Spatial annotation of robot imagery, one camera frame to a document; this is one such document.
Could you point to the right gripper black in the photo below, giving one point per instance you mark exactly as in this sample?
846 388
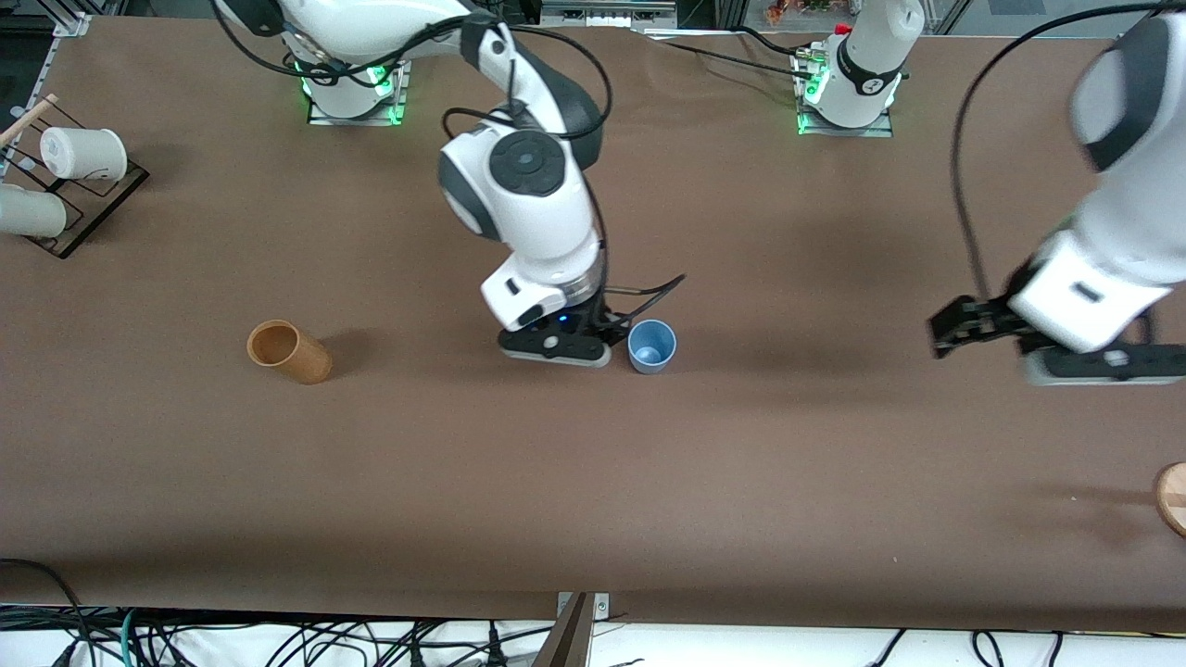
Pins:
586 321

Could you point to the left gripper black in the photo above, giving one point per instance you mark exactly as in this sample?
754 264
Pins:
993 321

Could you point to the blue plastic cup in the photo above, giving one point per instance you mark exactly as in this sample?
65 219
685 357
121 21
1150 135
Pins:
651 346

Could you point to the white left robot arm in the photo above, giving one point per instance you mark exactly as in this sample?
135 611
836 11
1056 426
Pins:
1140 204

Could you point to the brown cup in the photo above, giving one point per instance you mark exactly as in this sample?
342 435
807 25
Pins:
289 352

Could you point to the white cup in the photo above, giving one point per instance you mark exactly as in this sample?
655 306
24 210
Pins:
88 154
28 211

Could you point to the round wooden disc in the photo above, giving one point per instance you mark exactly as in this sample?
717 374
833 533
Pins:
1175 500

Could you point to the dark metal beam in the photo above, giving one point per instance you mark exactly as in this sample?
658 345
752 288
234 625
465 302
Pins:
567 639

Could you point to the grey background device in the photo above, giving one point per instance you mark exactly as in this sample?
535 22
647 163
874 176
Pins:
607 13

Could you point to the wooden stick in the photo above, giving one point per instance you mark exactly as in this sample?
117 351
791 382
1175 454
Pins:
32 116

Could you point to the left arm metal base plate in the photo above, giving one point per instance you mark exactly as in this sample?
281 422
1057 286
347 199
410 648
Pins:
880 130

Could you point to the metal table edge bracket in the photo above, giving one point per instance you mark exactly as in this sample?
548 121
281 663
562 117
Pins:
600 607

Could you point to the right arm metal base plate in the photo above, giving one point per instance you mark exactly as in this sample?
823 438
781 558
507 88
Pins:
397 102

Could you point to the aluminium frame rail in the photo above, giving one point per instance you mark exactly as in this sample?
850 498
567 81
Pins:
72 25

